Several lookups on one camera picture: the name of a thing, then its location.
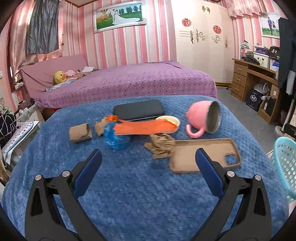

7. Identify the white storage box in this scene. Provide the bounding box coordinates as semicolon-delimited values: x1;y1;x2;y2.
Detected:
253;52;270;69

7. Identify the purple dotted bed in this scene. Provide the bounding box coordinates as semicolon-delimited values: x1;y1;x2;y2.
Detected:
21;55;217;109

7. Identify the small cream bowl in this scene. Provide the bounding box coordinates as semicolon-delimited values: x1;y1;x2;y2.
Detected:
156;115;181;134

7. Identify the grey window curtain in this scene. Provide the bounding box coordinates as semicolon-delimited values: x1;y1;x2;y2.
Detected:
26;0;59;54

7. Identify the black shopping bag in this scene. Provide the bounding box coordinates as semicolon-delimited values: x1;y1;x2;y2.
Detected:
246;89;264;111

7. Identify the blue crumpled plastic bag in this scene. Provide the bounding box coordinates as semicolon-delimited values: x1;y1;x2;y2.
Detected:
103;122;130;150

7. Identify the yellow duck plush toy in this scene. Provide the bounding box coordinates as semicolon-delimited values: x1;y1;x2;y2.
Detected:
54;71;67;84

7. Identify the tan phone case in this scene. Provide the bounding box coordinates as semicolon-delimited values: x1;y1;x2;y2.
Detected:
169;138;242;174

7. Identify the framed wedding photo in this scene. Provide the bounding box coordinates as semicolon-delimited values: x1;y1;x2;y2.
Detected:
93;1;147;33

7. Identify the wooden desk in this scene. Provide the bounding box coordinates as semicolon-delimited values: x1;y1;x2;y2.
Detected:
230;58;281;125

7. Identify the black phone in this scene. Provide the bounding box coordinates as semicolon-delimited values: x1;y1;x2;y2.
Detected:
113;99;165;121

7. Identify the orange plastic wrapper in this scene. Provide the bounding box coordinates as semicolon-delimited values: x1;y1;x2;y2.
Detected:
108;115;175;135

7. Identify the white wardrobe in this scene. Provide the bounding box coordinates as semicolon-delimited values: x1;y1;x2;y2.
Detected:
171;1;235;84

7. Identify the dark hanging jacket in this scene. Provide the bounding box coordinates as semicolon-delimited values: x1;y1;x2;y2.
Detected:
278;18;295;87

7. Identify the small framed couple photo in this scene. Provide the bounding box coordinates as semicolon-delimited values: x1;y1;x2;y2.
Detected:
259;13;281;39

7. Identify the torn brown cardboard piece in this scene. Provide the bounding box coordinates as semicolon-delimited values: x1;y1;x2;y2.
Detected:
94;116;108;137

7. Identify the pink steel-lined mug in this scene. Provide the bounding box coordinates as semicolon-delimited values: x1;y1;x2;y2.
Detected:
186;100;221;138

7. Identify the desk lamp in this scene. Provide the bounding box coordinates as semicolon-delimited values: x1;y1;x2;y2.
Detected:
240;40;250;60

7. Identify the light blue plastic basket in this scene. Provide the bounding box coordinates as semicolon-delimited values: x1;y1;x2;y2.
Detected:
270;137;296;203

